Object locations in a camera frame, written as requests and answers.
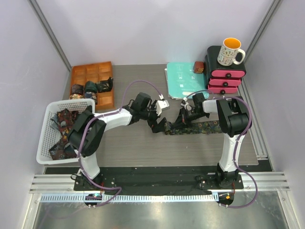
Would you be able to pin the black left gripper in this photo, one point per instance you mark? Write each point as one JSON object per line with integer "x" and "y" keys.
{"x": 156, "y": 128}

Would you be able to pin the rolled navy dotted tie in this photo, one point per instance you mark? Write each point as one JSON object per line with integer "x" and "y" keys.
{"x": 91, "y": 95}

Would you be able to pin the rolled gold floral tie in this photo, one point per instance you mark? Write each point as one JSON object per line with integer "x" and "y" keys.
{"x": 76, "y": 96}

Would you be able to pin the red patterned tie in basket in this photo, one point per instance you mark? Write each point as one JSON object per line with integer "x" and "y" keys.
{"x": 62, "y": 122}

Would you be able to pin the teal booklet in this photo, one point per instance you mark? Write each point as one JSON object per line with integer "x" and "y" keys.
{"x": 182, "y": 80}

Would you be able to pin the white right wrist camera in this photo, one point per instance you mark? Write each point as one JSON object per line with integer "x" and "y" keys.
{"x": 185, "y": 104}

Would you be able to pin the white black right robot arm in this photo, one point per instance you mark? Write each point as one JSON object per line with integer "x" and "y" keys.
{"x": 230, "y": 116}

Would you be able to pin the rolled brown tie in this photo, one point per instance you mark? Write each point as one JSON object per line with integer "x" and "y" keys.
{"x": 77, "y": 89}

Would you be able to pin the floral mug orange inside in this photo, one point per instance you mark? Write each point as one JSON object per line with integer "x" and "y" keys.
{"x": 229, "y": 50}

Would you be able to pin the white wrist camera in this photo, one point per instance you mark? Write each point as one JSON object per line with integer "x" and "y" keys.
{"x": 185, "y": 104}
{"x": 161, "y": 104}

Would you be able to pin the white plastic basket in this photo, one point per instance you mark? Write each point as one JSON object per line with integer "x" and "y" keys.
{"x": 49, "y": 136}

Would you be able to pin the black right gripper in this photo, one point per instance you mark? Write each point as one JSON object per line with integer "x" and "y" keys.
{"x": 182, "y": 119}

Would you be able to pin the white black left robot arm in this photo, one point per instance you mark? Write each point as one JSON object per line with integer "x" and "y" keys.
{"x": 87, "y": 131}

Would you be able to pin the small brown box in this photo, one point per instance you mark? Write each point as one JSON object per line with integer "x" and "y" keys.
{"x": 198, "y": 67}

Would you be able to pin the rolled dark green tie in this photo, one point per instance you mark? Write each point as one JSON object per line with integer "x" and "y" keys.
{"x": 90, "y": 87}

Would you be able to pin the black pink drawer organizer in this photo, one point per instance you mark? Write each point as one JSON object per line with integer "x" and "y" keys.
{"x": 221, "y": 79}

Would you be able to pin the dark floral patterned tie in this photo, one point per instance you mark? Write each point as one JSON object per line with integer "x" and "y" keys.
{"x": 208, "y": 127}

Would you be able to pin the orange wooden compartment tray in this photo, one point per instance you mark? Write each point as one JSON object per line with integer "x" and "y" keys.
{"x": 95, "y": 72}

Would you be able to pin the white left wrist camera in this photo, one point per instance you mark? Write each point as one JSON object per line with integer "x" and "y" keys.
{"x": 161, "y": 104}

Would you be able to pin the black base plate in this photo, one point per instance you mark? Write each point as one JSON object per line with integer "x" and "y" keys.
{"x": 159, "y": 180}

